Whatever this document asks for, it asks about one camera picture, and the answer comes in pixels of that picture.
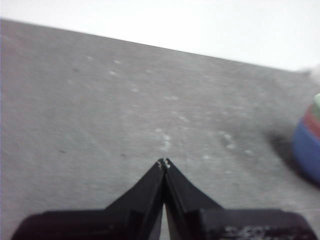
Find red ribbed bowl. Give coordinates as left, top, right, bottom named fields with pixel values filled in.
left=305, top=104, right=320, bottom=141

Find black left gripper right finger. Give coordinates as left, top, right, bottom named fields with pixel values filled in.
left=163, top=157, right=316, bottom=240

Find green ribbed bowl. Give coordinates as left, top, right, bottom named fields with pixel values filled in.
left=313, top=92, right=320, bottom=116

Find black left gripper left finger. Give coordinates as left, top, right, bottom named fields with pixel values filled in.
left=11, top=158, right=166, bottom=240

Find blue ribbed bowl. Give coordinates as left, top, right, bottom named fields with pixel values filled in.
left=290, top=115, right=320, bottom=187

